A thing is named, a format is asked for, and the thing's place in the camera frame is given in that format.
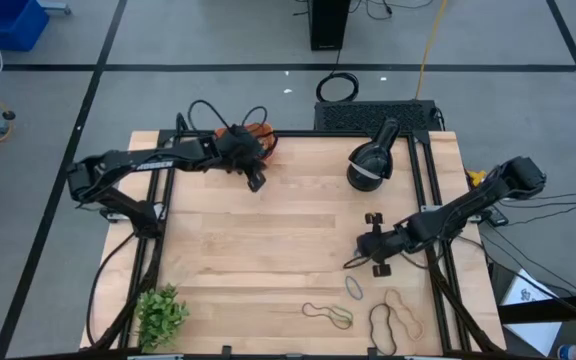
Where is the thin brown rubber band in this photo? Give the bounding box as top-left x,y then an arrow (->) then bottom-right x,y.
301,301 -> 354,331

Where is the coiled black cable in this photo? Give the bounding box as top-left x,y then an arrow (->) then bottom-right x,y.
316,49 -> 361,103

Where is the black arm base cable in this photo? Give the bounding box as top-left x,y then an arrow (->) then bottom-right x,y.
85,232 -> 137,346

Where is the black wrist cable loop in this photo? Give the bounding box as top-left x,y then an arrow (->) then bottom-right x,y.
187,99 -> 233,132

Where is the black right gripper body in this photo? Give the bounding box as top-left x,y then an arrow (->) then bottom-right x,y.
355,212 -> 415,279

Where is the grey metal leg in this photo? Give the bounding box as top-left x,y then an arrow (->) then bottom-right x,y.
36,0 -> 73,16

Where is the thin tan rubber band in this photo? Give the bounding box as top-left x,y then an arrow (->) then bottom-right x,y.
384,288 -> 426,343

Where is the black ventilated case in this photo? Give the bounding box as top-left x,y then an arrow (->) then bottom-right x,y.
313,99 -> 443,133

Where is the orange plastic bin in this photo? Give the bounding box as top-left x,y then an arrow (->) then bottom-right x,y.
213,122 -> 279,162

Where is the white paper box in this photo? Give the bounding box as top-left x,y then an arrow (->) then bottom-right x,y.
498,268 -> 564,357

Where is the small blue rubber band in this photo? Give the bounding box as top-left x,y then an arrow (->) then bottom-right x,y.
343,275 -> 364,302

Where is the green rubber band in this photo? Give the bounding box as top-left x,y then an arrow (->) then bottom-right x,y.
328,305 -> 355,330

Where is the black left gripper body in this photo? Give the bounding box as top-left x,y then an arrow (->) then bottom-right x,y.
215,124 -> 268,194

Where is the small green potted plant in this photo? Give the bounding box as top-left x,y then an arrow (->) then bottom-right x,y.
135,283 -> 190,354

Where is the black beam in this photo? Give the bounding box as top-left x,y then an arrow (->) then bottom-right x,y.
496,291 -> 576,325

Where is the blue plastic bin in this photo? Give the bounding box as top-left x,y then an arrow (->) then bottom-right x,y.
0,0 -> 50,53

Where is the black computer tower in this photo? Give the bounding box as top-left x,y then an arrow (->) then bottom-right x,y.
307,0 -> 352,52

